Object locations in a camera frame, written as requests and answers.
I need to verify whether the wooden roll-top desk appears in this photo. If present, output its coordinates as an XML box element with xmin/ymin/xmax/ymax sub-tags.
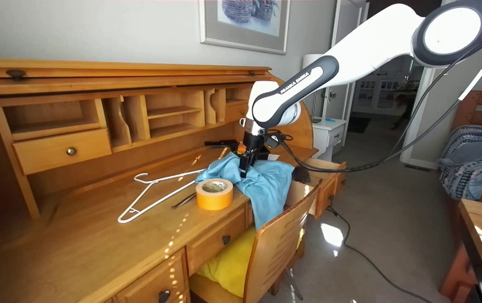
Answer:
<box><xmin>0</xmin><ymin>59</ymin><xmax>271</xmax><ymax>303</ymax></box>

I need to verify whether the white wire hanger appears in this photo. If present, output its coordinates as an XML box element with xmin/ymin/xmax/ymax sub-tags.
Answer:
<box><xmin>116</xmin><ymin>168</ymin><xmax>200</xmax><ymax>224</ymax></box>

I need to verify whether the white nightstand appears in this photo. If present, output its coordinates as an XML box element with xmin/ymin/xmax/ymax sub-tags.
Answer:
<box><xmin>313</xmin><ymin>118</ymin><xmax>345</xmax><ymax>162</ymax></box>

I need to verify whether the framed wall picture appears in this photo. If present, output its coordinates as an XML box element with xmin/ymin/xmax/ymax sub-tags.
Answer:
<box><xmin>199</xmin><ymin>0</ymin><xmax>290</xmax><ymax>54</ymax></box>

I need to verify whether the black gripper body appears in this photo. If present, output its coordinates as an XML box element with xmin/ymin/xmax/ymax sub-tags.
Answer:
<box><xmin>239</xmin><ymin>133</ymin><xmax>281</xmax><ymax>177</ymax></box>

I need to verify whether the black floor cable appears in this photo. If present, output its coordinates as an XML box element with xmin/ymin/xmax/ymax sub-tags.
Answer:
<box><xmin>325</xmin><ymin>204</ymin><xmax>423</xmax><ymax>303</ymax></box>

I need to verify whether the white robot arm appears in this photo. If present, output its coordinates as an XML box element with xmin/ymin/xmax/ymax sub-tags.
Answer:
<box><xmin>239</xmin><ymin>0</ymin><xmax>482</xmax><ymax>175</ymax></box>

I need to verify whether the patterned blanket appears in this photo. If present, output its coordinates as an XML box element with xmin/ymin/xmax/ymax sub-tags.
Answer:
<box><xmin>438</xmin><ymin>125</ymin><xmax>482</xmax><ymax>200</ymax></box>

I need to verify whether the orange tape roll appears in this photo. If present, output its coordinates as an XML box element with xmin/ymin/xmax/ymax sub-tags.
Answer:
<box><xmin>195</xmin><ymin>179</ymin><xmax>232</xmax><ymax>211</ymax></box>

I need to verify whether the open wooden side drawer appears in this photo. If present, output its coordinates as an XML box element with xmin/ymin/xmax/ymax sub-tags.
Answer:
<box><xmin>307</xmin><ymin>158</ymin><xmax>345</xmax><ymax>219</ymax></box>

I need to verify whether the light blue cloth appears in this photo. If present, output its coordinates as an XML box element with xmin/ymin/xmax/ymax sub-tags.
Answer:
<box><xmin>197</xmin><ymin>153</ymin><xmax>293</xmax><ymax>229</ymax></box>

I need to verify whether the wooden chair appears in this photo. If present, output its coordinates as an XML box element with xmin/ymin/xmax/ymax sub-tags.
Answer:
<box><xmin>189</xmin><ymin>179</ymin><xmax>322</xmax><ymax>303</ymax></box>

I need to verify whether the black pen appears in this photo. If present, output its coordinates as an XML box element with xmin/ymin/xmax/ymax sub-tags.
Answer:
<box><xmin>172</xmin><ymin>194</ymin><xmax>195</xmax><ymax>209</ymax></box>

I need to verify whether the yellow seat cushion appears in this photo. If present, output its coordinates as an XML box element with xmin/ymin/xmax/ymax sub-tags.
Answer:
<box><xmin>195</xmin><ymin>226</ymin><xmax>307</xmax><ymax>300</ymax></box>

